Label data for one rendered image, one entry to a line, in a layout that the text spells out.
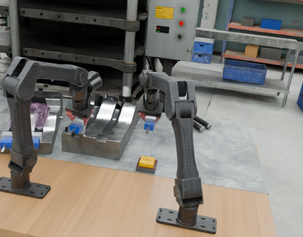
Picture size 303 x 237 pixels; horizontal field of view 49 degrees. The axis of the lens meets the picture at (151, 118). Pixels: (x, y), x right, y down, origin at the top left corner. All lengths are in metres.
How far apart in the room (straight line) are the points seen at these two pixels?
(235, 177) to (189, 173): 0.42
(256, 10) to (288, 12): 0.65
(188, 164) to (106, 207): 0.33
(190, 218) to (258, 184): 0.43
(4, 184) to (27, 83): 0.41
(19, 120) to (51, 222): 0.34
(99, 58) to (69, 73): 0.97
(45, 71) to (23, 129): 0.20
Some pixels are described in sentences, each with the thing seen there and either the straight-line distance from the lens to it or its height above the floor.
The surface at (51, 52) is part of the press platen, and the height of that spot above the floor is 1.03.
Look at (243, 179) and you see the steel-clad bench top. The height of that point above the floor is 0.80.
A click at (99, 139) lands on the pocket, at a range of 1.50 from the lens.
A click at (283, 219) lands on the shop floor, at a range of 2.74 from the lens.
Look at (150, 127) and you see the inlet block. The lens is 1.47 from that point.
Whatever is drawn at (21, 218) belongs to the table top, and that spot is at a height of 0.80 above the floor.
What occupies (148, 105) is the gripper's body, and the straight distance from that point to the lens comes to 1.39.
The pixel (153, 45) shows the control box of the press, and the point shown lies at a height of 1.14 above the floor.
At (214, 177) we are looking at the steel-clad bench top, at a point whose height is 0.80.
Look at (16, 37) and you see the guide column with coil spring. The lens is 2.35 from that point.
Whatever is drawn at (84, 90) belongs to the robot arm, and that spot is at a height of 1.12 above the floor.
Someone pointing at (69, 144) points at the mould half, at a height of 0.84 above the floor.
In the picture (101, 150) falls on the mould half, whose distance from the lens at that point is 1.46.
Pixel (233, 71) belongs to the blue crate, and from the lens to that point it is 5.05.
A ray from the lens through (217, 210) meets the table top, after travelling 1.26.
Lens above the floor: 1.54
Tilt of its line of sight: 23 degrees down
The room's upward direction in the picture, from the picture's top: 6 degrees clockwise
